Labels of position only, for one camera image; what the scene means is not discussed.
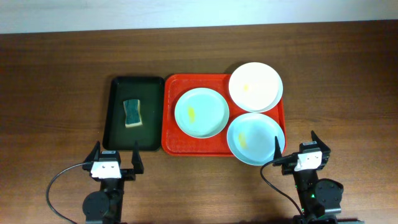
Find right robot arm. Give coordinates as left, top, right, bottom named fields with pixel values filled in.
left=271, top=131, right=362, bottom=224

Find red plastic tray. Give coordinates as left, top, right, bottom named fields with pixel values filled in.
left=160, top=73, right=287, bottom=157

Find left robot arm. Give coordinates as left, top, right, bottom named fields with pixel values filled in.
left=82, top=142, right=144, bottom=223

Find black rectangular tray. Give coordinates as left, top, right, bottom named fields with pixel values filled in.
left=102, top=77, right=165, bottom=151

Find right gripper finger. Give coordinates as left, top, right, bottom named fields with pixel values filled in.
left=311, top=131, right=331, bottom=152
left=272, top=136, right=282, bottom=166

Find green and yellow sponge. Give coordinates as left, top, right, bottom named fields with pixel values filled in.
left=123, top=99, right=142, bottom=128

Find white plate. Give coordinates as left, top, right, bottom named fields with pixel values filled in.
left=228, top=62, right=284, bottom=113

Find light blue plate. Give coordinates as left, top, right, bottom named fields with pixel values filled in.
left=226, top=113, right=285, bottom=166

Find light green plate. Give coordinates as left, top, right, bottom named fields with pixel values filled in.
left=174, top=88, right=229, bottom=139

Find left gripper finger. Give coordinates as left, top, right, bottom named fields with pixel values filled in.
left=131, top=141, right=144, bottom=174
left=84, top=141, right=101, bottom=163

